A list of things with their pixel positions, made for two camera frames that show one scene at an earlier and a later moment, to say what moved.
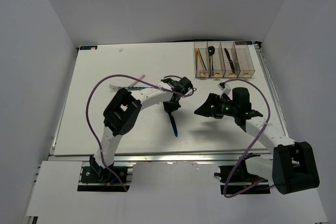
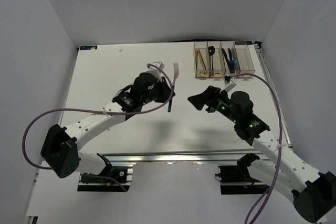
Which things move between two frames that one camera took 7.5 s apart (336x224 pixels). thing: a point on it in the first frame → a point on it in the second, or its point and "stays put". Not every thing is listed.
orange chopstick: x=199 y=55 stays put
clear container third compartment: x=230 y=47 stays put
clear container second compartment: x=219 y=69 stays put
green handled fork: x=113 y=88 → x=175 y=71
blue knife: x=174 y=124 → x=232 y=62
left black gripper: x=171 y=108 → x=166 y=92
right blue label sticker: x=243 y=43 stays put
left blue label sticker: x=88 y=48 stays put
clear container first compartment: x=201 y=59 stays put
